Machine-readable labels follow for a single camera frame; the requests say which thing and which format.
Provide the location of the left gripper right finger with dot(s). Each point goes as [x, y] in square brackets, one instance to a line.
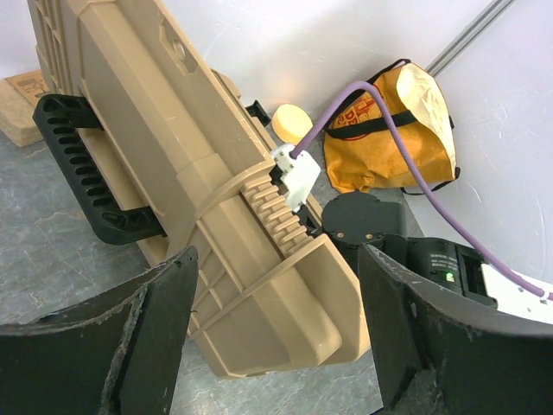
[437, 352]

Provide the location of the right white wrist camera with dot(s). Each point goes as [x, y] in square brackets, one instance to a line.
[294, 178]

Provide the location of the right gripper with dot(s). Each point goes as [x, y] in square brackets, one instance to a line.
[355, 219]

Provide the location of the small cardboard box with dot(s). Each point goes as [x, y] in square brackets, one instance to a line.
[19, 97]

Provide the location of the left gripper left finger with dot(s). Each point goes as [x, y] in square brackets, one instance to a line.
[116, 353]

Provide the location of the yellow round sponge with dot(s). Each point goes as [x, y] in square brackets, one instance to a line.
[291, 123]

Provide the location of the tan plastic tool box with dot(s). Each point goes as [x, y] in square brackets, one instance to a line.
[175, 137]

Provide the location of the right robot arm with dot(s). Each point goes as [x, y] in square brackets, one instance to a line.
[462, 270]

